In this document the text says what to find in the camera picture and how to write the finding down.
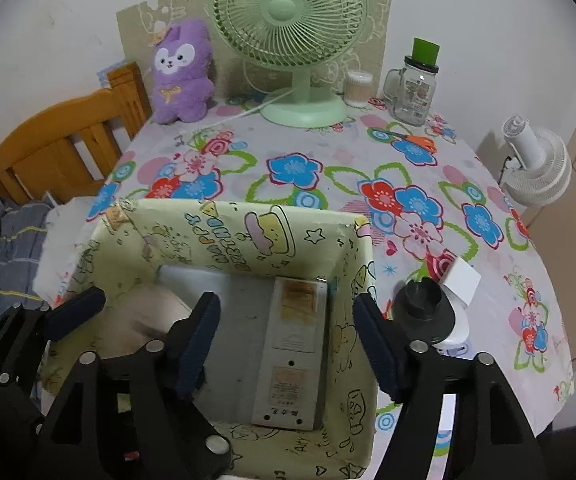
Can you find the black and white round device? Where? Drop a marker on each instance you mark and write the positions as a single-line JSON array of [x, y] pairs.
[[423, 310]]

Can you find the wooden chair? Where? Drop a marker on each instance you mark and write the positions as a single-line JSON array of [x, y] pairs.
[[43, 150]]

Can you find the green desk fan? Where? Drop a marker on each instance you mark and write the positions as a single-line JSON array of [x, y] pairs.
[[285, 10]]

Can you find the cotton swab container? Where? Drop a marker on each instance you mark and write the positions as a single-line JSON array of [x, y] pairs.
[[359, 90]]

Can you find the floral tablecloth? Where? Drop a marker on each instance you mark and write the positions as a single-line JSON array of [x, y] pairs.
[[318, 160]]

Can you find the purple plush toy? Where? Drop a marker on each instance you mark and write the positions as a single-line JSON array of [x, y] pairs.
[[180, 90]]

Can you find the grey plaid cloth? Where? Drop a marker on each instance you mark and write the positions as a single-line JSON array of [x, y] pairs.
[[3, 240]]

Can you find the light blue paper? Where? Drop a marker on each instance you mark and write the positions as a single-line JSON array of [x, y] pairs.
[[110, 72]]

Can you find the grey rectangular device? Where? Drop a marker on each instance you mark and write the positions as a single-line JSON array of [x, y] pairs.
[[288, 350]]

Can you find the glass jar mug green lid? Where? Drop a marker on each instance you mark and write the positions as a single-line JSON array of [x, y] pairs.
[[413, 100]]

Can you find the white clip fan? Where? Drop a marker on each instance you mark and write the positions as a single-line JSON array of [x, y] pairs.
[[543, 170]]

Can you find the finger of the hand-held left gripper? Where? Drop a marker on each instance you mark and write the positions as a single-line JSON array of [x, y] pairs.
[[75, 310]]

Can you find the white flat sheet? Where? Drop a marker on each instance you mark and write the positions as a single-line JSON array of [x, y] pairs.
[[193, 280]]

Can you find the yellow patterned box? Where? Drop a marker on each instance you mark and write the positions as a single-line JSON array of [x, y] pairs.
[[228, 240]]

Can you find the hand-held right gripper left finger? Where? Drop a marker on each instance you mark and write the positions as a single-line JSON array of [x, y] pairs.
[[198, 340]]

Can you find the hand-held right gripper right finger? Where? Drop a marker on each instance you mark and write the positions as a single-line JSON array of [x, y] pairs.
[[375, 350]]

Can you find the white charger block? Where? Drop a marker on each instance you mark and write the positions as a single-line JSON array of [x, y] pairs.
[[460, 280]]

